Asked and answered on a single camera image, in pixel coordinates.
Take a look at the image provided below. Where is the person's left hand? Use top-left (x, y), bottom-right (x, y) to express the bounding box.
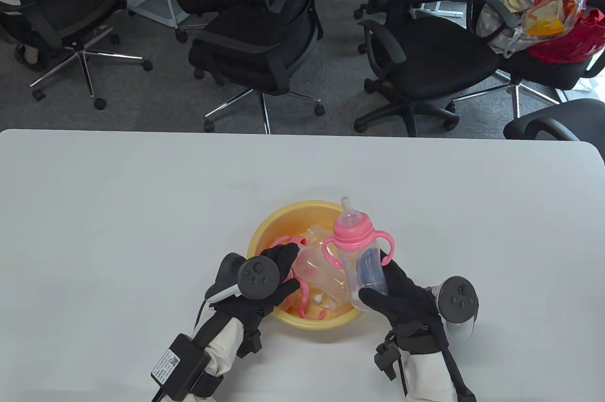
top-left (208, 244), bottom-right (302, 327)

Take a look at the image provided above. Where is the white and black controller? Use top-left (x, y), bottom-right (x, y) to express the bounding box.
top-left (428, 276), bottom-right (479, 338)
top-left (205, 253), bottom-right (281, 304)

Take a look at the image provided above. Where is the person's right forearm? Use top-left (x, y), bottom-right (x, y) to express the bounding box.
top-left (402, 350), bottom-right (460, 402)

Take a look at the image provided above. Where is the person's right hand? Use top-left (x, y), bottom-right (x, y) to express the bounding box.
top-left (358, 258), bottom-right (446, 351)

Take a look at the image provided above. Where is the yellow plastic basin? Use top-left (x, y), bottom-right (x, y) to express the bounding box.
top-left (247, 201), bottom-right (379, 331)

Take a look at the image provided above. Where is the clear orange plastic bag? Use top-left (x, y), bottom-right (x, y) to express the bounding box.
top-left (520, 0), bottom-right (589, 38)

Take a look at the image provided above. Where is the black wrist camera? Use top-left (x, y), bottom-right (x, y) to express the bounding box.
top-left (374, 331), bottom-right (400, 380)
top-left (236, 326), bottom-right (263, 358)

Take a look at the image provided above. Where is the red bag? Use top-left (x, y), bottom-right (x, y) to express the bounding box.
top-left (527, 0), bottom-right (605, 63)

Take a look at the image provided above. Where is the beige fabric bag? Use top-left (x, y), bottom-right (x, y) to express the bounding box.
top-left (476, 0), bottom-right (539, 60)

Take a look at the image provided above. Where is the black forearm battery box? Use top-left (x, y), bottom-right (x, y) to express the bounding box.
top-left (150, 333), bottom-right (211, 401)

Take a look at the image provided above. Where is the pink bottle handle ring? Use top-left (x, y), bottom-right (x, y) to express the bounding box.
top-left (291, 274), bottom-right (328, 320)
top-left (268, 234), bottom-right (308, 252)

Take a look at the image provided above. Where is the person's left forearm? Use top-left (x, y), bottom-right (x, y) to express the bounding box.
top-left (189, 315), bottom-right (246, 395)

